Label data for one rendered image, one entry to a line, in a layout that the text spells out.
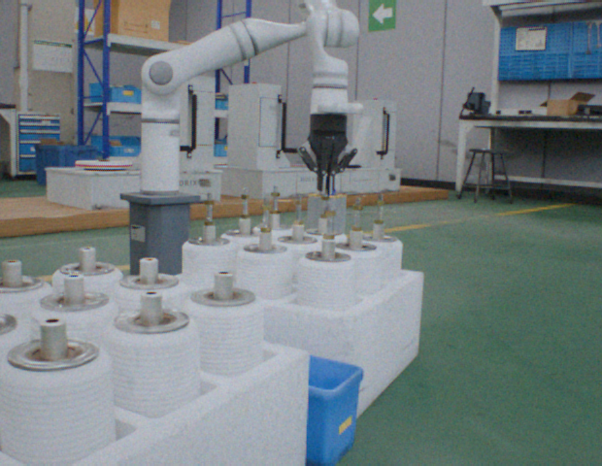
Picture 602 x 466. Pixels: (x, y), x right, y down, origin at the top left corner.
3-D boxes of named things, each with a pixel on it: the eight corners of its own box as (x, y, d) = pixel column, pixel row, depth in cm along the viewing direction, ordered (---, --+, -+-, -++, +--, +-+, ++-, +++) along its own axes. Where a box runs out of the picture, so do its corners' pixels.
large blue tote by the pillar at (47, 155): (32, 183, 529) (32, 144, 524) (72, 183, 561) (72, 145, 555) (58, 187, 498) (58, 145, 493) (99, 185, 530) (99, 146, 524)
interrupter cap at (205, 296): (177, 302, 67) (177, 295, 67) (217, 288, 73) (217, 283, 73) (229, 313, 63) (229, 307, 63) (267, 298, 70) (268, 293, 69)
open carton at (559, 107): (556, 119, 533) (558, 95, 529) (594, 119, 499) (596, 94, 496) (537, 117, 517) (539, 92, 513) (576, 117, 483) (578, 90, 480)
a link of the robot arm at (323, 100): (320, 112, 109) (321, 79, 108) (301, 114, 119) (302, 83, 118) (364, 115, 112) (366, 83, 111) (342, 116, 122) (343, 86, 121)
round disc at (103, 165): (65, 169, 311) (65, 158, 310) (116, 168, 332) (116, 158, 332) (90, 172, 290) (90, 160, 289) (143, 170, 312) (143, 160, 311)
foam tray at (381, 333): (150, 377, 106) (148, 282, 103) (259, 324, 140) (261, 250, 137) (345, 431, 88) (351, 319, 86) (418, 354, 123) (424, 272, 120)
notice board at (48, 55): (32, 69, 640) (32, 38, 635) (72, 73, 675) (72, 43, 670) (33, 69, 638) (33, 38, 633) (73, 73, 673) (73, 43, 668)
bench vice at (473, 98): (478, 117, 546) (479, 91, 542) (494, 117, 534) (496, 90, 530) (456, 115, 516) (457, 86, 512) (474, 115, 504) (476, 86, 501)
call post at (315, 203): (302, 324, 142) (307, 196, 137) (315, 316, 148) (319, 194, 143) (329, 329, 138) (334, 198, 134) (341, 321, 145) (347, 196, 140)
